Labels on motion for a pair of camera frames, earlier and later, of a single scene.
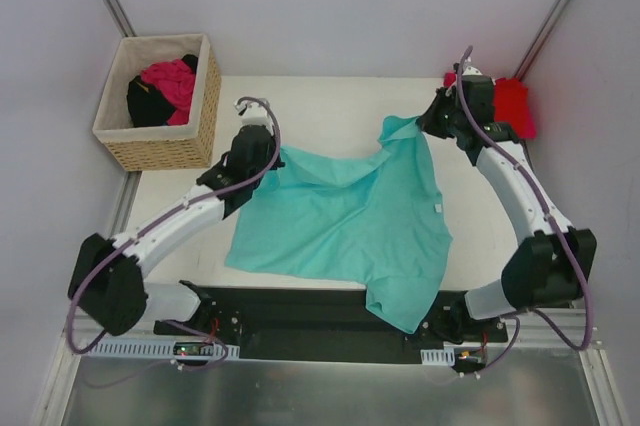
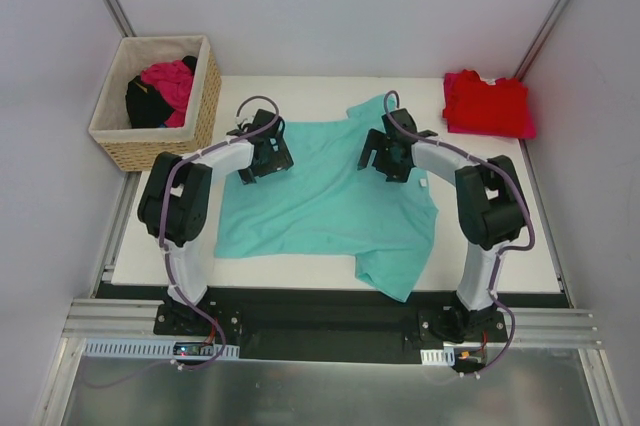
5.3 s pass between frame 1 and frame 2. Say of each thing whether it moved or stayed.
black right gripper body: moved
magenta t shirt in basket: stayed
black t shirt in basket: stayed
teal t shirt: moved
